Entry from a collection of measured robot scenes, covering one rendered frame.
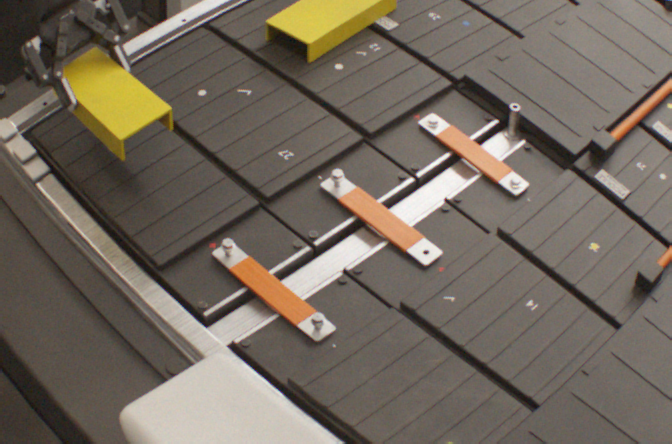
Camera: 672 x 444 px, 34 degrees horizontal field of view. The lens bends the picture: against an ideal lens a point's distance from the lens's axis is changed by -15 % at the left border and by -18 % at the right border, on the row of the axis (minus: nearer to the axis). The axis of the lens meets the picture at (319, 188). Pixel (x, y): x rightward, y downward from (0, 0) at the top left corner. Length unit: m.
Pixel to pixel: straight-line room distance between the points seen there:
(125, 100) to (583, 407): 0.59
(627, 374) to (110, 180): 0.61
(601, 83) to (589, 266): 0.31
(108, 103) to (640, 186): 0.61
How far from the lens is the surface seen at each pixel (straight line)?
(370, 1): 1.53
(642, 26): 1.65
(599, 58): 1.55
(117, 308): 1.09
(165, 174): 1.35
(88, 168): 1.37
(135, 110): 1.31
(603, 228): 1.32
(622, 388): 1.17
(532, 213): 1.32
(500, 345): 1.19
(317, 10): 1.51
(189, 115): 1.42
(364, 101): 1.43
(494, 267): 1.26
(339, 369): 1.17
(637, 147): 1.44
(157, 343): 1.06
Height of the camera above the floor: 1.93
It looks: 44 degrees down
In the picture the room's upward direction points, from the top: 1 degrees clockwise
